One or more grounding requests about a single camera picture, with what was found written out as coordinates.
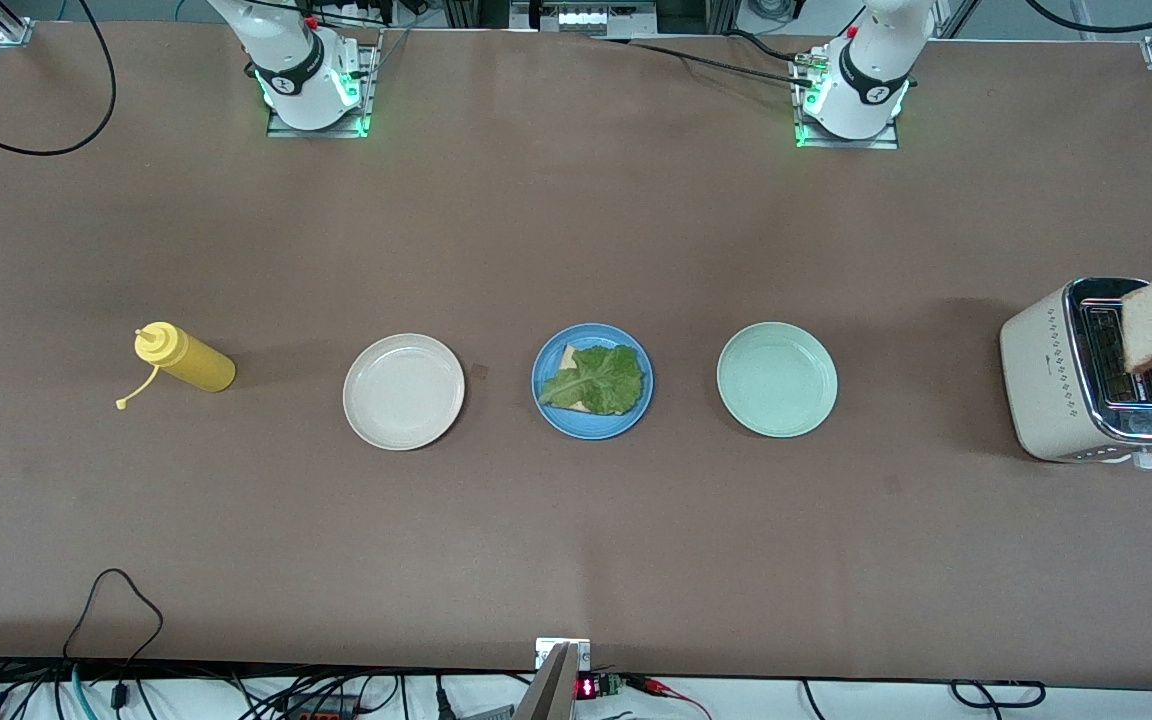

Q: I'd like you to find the yellow squeeze bottle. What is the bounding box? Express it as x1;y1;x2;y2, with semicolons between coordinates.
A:
115;321;238;410

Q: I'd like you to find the green lettuce leaf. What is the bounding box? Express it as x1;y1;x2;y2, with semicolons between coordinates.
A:
539;345;647;418

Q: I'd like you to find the mint green round plate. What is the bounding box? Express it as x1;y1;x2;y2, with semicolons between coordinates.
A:
716;321;839;439

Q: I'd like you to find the beige round plate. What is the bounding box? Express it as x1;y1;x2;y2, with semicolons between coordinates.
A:
342;333;466;452

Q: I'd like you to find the blue round plate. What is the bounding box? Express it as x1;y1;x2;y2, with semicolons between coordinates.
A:
531;322;655;441

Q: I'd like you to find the cream chrome toaster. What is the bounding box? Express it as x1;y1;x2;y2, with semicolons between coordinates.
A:
999;277;1152;472

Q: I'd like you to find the white power strip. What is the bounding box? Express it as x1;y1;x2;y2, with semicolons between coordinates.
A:
314;0;399;26

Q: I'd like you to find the white lit electronic device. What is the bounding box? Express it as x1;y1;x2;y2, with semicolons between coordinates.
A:
533;0;627;36

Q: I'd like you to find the red clip lead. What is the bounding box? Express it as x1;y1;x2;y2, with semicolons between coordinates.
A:
626;674;712;720

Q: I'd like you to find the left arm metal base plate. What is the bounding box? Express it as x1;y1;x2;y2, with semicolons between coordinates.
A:
793;50;903;151

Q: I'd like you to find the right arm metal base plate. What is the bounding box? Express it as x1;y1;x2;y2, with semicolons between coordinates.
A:
266;28;383;140

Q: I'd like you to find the black coiled cable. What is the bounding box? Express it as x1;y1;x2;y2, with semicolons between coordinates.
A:
950;679;1048;710

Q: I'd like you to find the teal cable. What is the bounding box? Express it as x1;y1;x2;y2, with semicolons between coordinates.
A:
69;662;99;720

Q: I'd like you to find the black looped cable with plug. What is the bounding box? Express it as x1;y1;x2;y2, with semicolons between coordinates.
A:
61;568;165;713

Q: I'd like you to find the thin black power cable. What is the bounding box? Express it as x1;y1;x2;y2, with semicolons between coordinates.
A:
724;28;807;63
599;36;815;86

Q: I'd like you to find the white pole mount bracket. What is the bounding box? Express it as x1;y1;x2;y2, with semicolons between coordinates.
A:
535;637;593;672

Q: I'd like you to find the aluminium camera pole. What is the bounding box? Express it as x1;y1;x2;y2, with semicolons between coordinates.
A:
513;642;580;720

